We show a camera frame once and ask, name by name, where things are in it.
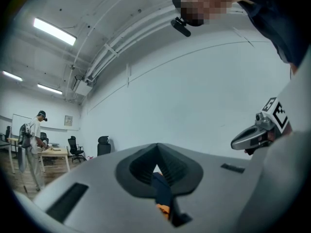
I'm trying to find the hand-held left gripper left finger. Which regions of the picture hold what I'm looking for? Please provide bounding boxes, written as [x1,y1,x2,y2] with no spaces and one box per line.
[31,143,172,233]

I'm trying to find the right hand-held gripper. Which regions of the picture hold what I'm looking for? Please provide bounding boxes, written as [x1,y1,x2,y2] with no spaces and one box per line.
[230,96,290,151]

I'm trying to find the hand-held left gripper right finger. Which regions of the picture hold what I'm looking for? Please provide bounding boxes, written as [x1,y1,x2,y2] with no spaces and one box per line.
[156,143,269,233]

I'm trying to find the navy backpack with orange trim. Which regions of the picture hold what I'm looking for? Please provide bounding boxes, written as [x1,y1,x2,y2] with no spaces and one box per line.
[151,170,173,221]

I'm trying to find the grey backpack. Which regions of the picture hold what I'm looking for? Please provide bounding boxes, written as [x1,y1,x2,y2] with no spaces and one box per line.
[17,122,34,149]

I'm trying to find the black office chair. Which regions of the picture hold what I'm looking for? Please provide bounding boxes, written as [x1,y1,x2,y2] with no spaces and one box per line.
[40,132,50,147]
[67,135,85,164]
[0,126,12,143]
[97,135,112,157]

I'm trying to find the light wooden desk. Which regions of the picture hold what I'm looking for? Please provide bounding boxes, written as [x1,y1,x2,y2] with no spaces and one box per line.
[36,146,71,173]

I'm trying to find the white ceiling air unit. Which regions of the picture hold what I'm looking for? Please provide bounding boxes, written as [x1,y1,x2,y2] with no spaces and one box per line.
[71,74,94,97]

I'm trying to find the whiteboard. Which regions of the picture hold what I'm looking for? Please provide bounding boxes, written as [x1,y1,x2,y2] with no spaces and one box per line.
[11,113,33,137]

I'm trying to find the grey desk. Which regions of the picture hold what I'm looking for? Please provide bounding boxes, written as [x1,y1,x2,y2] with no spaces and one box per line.
[0,137,19,175]

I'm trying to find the long ceiling light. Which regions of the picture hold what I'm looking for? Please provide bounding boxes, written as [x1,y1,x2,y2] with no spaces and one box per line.
[33,17,78,46]
[1,70,24,82]
[36,83,63,95]

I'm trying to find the person's navy shirt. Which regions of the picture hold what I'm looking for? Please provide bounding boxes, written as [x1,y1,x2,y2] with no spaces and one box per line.
[229,0,311,69]

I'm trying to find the white ceiling pipes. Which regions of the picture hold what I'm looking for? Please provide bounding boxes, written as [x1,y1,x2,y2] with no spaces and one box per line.
[84,0,177,83]

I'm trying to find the person's head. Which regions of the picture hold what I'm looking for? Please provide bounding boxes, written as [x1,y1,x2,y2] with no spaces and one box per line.
[172,0,236,28]

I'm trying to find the black head camera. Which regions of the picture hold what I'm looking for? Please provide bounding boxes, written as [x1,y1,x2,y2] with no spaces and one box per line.
[170,17,192,38]

